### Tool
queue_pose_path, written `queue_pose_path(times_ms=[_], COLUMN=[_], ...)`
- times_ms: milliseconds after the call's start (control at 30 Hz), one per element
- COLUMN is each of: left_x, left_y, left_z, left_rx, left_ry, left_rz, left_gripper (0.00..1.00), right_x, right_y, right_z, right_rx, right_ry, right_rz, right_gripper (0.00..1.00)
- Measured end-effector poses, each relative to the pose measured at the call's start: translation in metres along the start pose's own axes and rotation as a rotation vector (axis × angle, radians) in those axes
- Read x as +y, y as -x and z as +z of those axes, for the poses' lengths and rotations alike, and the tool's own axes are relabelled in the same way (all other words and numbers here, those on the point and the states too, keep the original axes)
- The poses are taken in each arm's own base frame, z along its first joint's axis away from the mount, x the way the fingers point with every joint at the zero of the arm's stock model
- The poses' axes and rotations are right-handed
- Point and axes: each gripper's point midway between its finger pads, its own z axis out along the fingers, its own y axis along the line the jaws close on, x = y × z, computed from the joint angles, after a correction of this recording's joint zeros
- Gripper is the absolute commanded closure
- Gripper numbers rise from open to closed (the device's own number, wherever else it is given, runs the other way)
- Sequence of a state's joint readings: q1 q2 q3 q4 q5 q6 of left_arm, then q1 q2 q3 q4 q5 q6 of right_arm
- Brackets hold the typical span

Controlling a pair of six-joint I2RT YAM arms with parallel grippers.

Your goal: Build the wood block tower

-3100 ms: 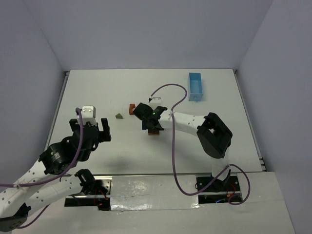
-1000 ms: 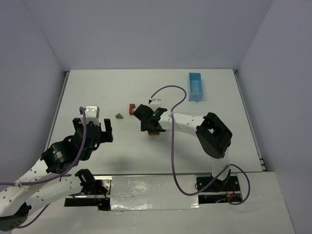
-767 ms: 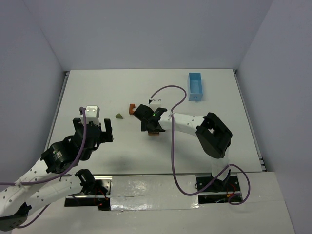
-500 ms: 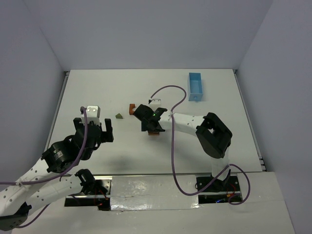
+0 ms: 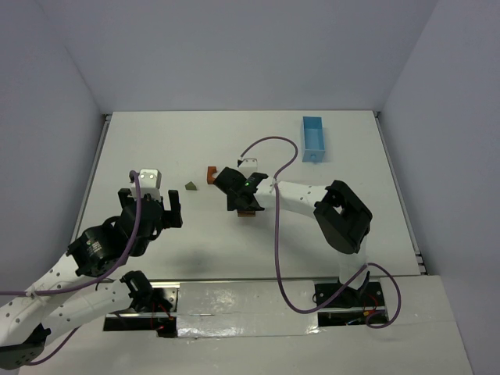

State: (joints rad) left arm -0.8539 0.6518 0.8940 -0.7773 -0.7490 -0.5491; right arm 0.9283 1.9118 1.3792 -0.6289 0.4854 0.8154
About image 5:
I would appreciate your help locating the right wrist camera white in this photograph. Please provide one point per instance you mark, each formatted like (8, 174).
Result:
(247, 166)

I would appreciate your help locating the light brown rectangular block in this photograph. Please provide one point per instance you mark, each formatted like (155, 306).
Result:
(245, 213)

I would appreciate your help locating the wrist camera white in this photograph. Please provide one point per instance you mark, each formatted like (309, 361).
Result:
(247, 166)
(146, 182)

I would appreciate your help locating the green triangular block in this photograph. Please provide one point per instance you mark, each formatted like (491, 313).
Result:
(190, 186)

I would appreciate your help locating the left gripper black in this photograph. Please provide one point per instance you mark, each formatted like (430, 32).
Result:
(172, 218)

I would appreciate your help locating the silver tape patch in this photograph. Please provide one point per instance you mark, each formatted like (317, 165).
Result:
(238, 309)

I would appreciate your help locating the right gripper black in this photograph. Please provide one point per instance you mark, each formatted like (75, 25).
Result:
(232, 189)

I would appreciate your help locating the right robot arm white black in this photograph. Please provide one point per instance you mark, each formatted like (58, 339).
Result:
(342, 217)

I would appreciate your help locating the blue rectangular box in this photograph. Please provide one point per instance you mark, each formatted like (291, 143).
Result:
(313, 146)

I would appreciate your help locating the orange arch block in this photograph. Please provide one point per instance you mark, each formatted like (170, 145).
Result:
(211, 174)

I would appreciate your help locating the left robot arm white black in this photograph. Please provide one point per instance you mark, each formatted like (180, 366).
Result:
(76, 289)

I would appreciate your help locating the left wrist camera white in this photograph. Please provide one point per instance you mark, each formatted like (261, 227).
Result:
(146, 182)

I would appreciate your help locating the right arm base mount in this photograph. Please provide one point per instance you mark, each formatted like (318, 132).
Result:
(352, 308)

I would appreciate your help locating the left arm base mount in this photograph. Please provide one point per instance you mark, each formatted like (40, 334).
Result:
(159, 316)

